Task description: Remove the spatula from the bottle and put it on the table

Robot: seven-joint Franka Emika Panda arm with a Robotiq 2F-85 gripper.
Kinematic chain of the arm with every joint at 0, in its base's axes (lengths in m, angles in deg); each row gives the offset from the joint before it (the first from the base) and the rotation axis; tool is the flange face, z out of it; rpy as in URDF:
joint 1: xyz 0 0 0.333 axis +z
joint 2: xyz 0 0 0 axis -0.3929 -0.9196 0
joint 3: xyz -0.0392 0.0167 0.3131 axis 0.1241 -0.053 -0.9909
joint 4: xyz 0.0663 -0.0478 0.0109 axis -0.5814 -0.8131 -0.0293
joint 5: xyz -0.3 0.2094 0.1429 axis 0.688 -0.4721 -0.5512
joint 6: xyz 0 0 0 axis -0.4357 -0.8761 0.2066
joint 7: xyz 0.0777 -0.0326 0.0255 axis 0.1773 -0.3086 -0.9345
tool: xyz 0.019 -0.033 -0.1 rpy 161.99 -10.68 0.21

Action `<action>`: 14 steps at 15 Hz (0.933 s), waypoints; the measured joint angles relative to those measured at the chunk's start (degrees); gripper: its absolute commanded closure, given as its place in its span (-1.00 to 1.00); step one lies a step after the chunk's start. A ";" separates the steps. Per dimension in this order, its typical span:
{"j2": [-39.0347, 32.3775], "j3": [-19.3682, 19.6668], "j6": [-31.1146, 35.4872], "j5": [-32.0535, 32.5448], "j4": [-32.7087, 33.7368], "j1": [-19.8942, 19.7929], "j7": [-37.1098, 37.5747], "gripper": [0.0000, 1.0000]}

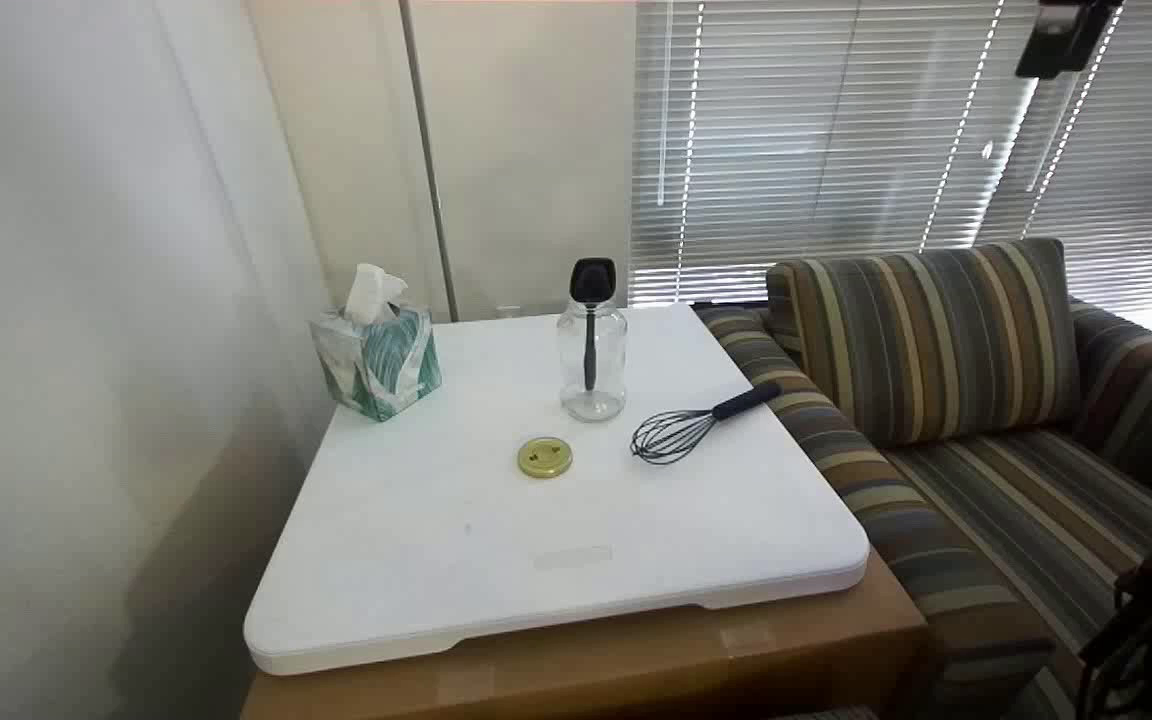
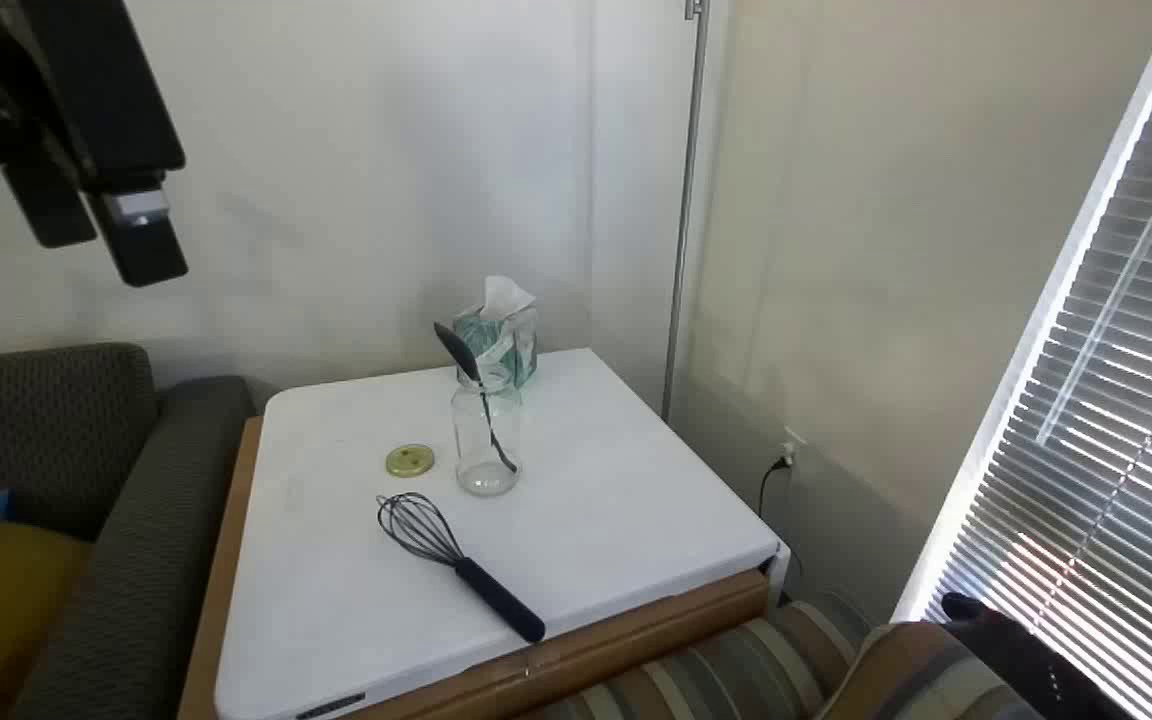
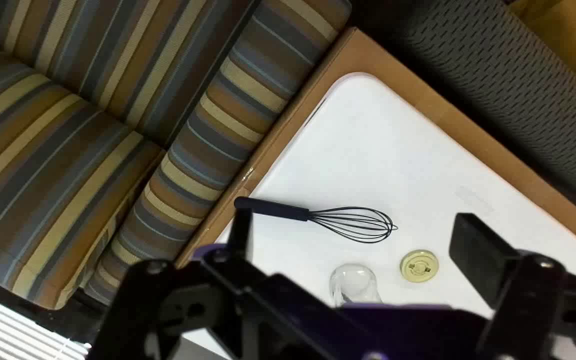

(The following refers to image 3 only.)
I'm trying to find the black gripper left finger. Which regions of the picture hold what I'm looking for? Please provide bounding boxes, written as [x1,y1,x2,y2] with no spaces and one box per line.
[86,205,340,360]

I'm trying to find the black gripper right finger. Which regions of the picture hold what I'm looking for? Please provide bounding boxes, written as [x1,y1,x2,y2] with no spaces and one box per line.
[448,211,576,360]

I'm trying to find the clear glass bottle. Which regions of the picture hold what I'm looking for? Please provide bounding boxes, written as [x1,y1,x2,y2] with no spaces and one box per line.
[330,264,379,305]

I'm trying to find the yellow round lid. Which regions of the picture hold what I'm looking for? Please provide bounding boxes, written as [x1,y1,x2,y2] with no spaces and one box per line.
[400,250,439,283]

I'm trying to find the white foam board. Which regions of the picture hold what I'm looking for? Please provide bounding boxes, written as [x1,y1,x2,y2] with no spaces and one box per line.
[181,72,576,360]

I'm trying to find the striped sofa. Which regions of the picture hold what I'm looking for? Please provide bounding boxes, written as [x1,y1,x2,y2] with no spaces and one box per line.
[0,0,351,310]

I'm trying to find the white window blinds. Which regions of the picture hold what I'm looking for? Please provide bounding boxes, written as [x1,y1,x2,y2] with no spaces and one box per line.
[0,303,90,360]

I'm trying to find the grey mesh chair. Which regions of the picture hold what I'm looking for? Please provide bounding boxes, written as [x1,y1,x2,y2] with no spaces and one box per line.
[351,0,576,204]

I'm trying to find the black wire whisk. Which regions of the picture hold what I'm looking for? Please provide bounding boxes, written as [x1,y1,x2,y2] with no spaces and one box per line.
[233,196,397,244]

